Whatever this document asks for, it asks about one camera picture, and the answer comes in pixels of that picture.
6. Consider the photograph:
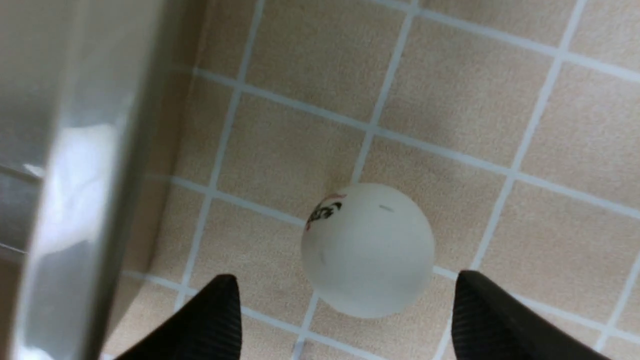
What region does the white ball with logo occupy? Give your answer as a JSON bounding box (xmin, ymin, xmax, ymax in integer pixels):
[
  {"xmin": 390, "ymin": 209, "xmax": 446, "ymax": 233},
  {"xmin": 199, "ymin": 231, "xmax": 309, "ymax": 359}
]
[{"xmin": 301, "ymin": 183, "xmax": 435, "ymax": 319}]

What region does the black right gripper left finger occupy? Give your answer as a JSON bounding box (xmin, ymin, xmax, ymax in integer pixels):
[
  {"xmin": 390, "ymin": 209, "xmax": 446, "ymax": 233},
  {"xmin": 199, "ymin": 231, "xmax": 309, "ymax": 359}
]
[{"xmin": 118, "ymin": 274, "xmax": 243, "ymax": 360}]

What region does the olive green plastic bin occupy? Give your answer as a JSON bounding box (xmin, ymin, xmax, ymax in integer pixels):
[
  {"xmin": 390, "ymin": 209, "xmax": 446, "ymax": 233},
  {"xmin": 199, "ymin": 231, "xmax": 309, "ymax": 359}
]
[{"xmin": 0, "ymin": 0, "xmax": 210, "ymax": 360}]

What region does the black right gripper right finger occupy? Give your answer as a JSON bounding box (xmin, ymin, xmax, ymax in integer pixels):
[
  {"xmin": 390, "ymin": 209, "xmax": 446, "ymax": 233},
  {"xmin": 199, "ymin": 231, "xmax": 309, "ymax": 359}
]
[{"xmin": 451, "ymin": 269, "xmax": 604, "ymax": 360}]

